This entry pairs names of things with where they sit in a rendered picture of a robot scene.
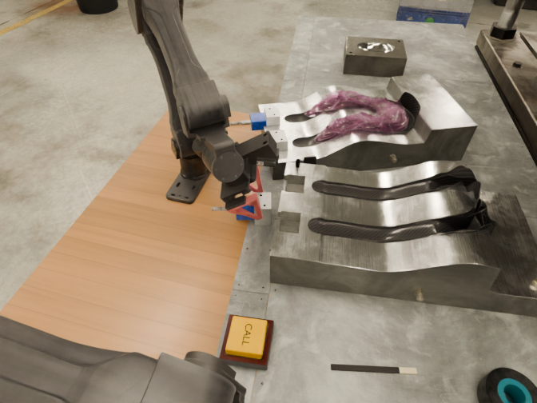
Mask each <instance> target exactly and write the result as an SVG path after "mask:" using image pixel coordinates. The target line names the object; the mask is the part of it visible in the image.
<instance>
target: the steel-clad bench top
mask: <svg viewBox="0 0 537 403"><path fill-rule="evenodd" d="M346 36H350V37H364V38H389V39H403V41H404V47H405V51H406V55H407V58H408V59H407V62H406V66H405V68H404V74H403V76H406V75H417V74H430V75H431V76H432V77H433V78H434V79H435V80H436V81H437V82H438V83H439V84H440V85H441V86H442V87H443V88H444V89H445V90H446V91H447V92H448V94H449V95H450V96H451V97H452V98H453V99H454V100H455V101H456V102H457V103H458V105H459V106H460V107H461V108H462V109H463V110H464V111H465V112H466V113H467V115H468V116H469V117H470V118H471V119H472V120H473V121H474V122H475V123H476V124H477V128H476V130H475V132H474V134H473V136H472V138H471V141H470V143H469V145H468V147H467V149H466V151H465V153H464V155H463V158H462V160H461V161H456V162H462V163H467V167H468V168H469V169H471V170H472V172H473V174H474V175H475V179H476V180H477V181H478V182H480V183H481V187H480V191H485V192H493V193H502V194H515V195H516V197H517V199H518V201H519V204H520V206H521V208H522V211H523V213H524V216H525V218H526V219H527V223H528V225H529V227H530V229H531V232H532V234H533V237H534V239H535V242H536V244H537V166H536V165H535V163H534V161H533V159H532V157H531V155H530V153H529V151H528V149H527V147H526V146H525V144H524V142H523V139H522V138H521V136H520V134H519V131H518V130H517V128H516V127H515V124H514V122H513V121H512V119H511V116H510V114H509V113H508V111H507V108H506V107H505V105H504V104H503V101H502V99H501V97H500V96H499V93H498V91H497V89H496V88H495V86H494V84H493V82H492V80H491V78H490V76H489V74H488V72H487V70H486V68H485V67H484V65H483V63H482V61H481V59H480V57H479V55H478V53H477V51H476V49H475V47H474V46H473V44H472V42H471V39H470V38H469V36H468V34H467V31H466V30H465V28H464V27H463V25H461V24H447V23H432V22H405V21H390V20H375V19H362V18H334V17H319V16H316V17H315V16H305V15H299V18H298V22H297V25H296V31H295V34H294V38H293V41H292V48H291V51H290V55H289V58H288V64H287V67H286V71H285V74H284V80H283V84H282V87H281V91H280V97H279V100H278V103H282V102H296V101H299V100H301V98H302V99H304V98H306V97H308V96H310V95H311V94H314V93H315V92H317V91H318V90H321V89H323V88H325V87H328V86H350V87H355V88H359V89H363V90H384V89H386V88H387V86H388V83H389V81H390V79H391V78H387V77H376V76H364V75H353V74H343V65H344V46H345V40H346ZM311 40H312V41H311ZM307 64H308V65H307ZM304 79H305V80H304ZM303 88H304V89H303ZM302 93H303V94H302ZM261 183H262V187H263V193H271V225H255V220H249V223H248V227H247V230H246V234H245V239H244V243H243V246H242V251H241V256H240V260H239V263H238V267H237V272H236V276H235V279H234V283H233V288H232V292H231V296H230V299H229V305H228V308H227V312H226V315H225V321H224V324H223V328H222V331H221V338H220V341H219V345H218V348H217V354H216V357H218V358H219V356H220V352H221V347H222V343H223V339H224V335H225V330H226V326H227V322H228V319H229V315H230V314H232V315H238V316H244V317H255V318H260V319H267V320H273V321H274V326H273V332H272V343H271V348H270V354H269V360H268V369H267V370H261V369H251V368H246V367H240V366H235V365H228V366H229V367H230V368H232V369H233V370H234V371H236V372H237V374H236V376H235V380H236V381H238V382H239V383H240V384H241V385H243V386H244V387H245V388H246V393H245V403H479V400H478V396H477V388H478V385H479V383H480V381H481V380H482V379H483V378H484V377H486V376H487V375H488V374H489V373H490V372H491V371H492V370H494V369H497V368H509V369H514V370H516V371H518V372H520V373H522V374H523V375H525V376H526V377H528V378H529V379H530V380H531V381H532V382H533V383H534V384H535V386H536V387H537V317H528V316H523V315H516V314H509V313H498V312H492V311H485V310H479V309H467V308H461V307H455V306H448V305H437V304H430V303H423V302H418V301H405V300H400V299H393V298H386V297H375V296H368V295H362V294H356V293H344V292H338V291H331V290H325V289H314V288H307V287H300V286H294V285H282V284H277V283H270V253H271V248H272V240H273V235H274V230H275V229H276V221H277V214H278V208H279V203H280V195H281V191H282V189H283V184H284V179H279V180H273V179H272V175H271V171H270V167H269V166H262V169H261ZM270 284H271V286H270ZM269 289H270V291H269ZM267 303H268V305H267ZM266 308H267V310H266ZM265 313H266V315H265ZM331 364H339V365H372V366H388V367H406V368H416V370H417V374H402V373H372V372H356V371H339V370H331ZM256 371H257V372H256ZM255 375H256V377H255ZM254 380H255V382H254ZM253 385H254V387H253ZM252 395H253V396H252ZM251 399H252V401H251Z"/></svg>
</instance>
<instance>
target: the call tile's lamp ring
mask: <svg viewBox="0 0 537 403"><path fill-rule="evenodd" d="M233 316H237V317H244V316H238V315H232V314H230V315H229V320H228V324H227V327H226V331H225V337H224V340H223V344H222V348H221V354H220V357H219V358H220V359H225V360H230V361H240V362H246V363H251V364H257V365H267V361H268V355H269V346H270V340H271V335H272V324H273V321H272V320H266V319H260V318H255V317H247V318H253V319H260V320H266V321H267V323H268V334H267V339H266V345H265V354H264V360H263V361H261V360H255V359H250V358H244V357H234V356H229V355H225V348H226V344H227V340H228V337H229V330H230V327H231V323H232V319H233Z"/></svg>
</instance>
